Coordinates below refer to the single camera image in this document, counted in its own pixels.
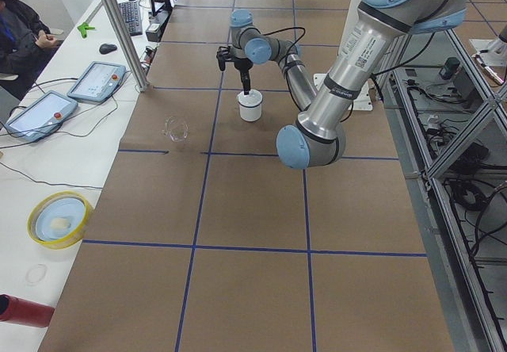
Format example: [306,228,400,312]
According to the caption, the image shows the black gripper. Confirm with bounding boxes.
[233,57,251,95]

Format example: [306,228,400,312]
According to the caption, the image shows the white ceramic lid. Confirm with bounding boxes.
[237,89,263,108]

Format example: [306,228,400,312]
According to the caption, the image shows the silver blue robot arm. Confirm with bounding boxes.
[216,0,466,170]

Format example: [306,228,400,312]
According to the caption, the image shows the white enamel mug blue rim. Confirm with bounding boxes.
[239,102,262,122]

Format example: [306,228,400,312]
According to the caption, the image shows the black keyboard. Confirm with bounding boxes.
[118,1,143,36]

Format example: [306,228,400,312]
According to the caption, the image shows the black computer mouse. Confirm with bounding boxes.
[98,43,117,55]

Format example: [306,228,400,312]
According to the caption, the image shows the far teach pendant tablet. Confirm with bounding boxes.
[67,61,127,103]

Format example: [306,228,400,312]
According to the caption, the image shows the teach pendant tablet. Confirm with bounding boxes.
[6,90,78,142]
[67,61,127,103]

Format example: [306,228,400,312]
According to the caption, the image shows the green plastic clamp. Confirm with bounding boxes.
[77,22,96,39]

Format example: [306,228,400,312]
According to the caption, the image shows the near teach pendant tablet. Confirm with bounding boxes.
[6,90,78,142]

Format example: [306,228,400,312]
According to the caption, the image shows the seated person in black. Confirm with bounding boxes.
[1,0,62,100]

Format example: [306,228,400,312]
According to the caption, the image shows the yellow tape roll with plate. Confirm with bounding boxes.
[27,191,93,250]

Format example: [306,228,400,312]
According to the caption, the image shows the red cylinder bottle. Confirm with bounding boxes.
[1,294,55,328]

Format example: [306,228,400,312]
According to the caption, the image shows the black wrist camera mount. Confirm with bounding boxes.
[216,46,234,71]

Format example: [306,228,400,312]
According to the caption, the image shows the white camera stand pole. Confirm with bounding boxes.
[313,73,373,111]

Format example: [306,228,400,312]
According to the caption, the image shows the aluminium frame post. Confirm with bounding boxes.
[101,0,149,92]

